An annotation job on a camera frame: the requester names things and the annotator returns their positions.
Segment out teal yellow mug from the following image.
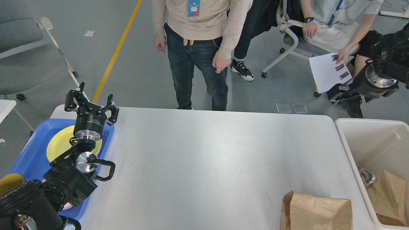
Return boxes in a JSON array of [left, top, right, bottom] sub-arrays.
[[0, 173, 25, 195]]

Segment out person in beige sweater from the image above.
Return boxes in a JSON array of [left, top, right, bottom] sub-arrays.
[[152, 0, 253, 111]]

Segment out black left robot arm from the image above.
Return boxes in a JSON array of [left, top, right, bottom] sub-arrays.
[[0, 82, 119, 230]]

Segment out seated person in white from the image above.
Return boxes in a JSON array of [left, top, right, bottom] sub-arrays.
[[300, 0, 383, 78]]

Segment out blue plastic tray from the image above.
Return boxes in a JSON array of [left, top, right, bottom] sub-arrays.
[[9, 119, 114, 220]]

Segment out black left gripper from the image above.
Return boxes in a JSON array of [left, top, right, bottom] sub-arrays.
[[64, 82, 119, 141]]

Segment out foil ball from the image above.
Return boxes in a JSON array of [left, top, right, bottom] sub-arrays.
[[355, 163, 377, 186]]

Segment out person in dark jeans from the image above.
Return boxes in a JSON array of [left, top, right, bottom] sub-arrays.
[[229, 0, 280, 81]]

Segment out yellow plastic plate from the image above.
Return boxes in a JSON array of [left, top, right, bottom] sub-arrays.
[[46, 125, 103, 163]]

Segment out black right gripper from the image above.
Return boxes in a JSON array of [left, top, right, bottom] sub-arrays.
[[326, 64, 399, 106]]

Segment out brown paper bag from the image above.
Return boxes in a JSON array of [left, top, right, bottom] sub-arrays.
[[280, 190, 353, 230], [366, 170, 407, 227]]

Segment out grey chair at left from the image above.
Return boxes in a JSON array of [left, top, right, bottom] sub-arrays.
[[0, 0, 81, 100]]

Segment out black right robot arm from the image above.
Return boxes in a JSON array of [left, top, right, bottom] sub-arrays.
[[327, 25, 409, 104]]

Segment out white side table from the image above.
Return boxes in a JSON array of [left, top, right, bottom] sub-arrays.
[[0, 99, 35, 132]]

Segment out beige plastic bin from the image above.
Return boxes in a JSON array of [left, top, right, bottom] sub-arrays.
[[335, 118, 409, 230]]

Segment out white paper sheets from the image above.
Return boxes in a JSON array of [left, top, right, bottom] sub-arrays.
[[309, 53, 352, 94]]

